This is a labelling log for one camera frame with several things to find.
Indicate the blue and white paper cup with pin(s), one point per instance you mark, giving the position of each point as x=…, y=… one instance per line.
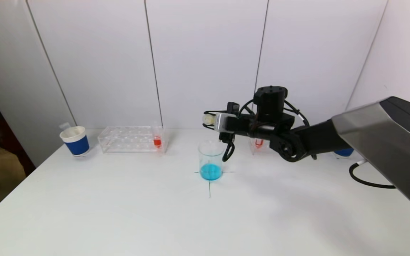
x=77, y=146
x=343, y=153

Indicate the test tube with yellow pigment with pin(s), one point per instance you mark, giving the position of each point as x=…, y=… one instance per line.
x=209, y=120

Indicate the test tube with orange-red pigment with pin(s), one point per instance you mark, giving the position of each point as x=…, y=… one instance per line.
x=157, y=142

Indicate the test tube with blue pigment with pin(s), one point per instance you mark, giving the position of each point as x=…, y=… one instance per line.
x=65, y=126

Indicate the silver and black right arm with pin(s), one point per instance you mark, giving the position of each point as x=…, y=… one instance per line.
x=386, y=135

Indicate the clear glass beaker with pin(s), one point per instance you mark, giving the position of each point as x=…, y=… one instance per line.
x=211, y=167

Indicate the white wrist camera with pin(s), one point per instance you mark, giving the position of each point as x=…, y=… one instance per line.
x=222, y=122

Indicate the clear acrylic test tube rack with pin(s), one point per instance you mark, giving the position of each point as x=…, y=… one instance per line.
x=133, y=144
x=265, y=149

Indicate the white-labelled test tube red pigment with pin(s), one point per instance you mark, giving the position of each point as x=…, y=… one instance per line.
x=259, y=143

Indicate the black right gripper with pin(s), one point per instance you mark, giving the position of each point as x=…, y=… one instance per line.
x=220, y=122

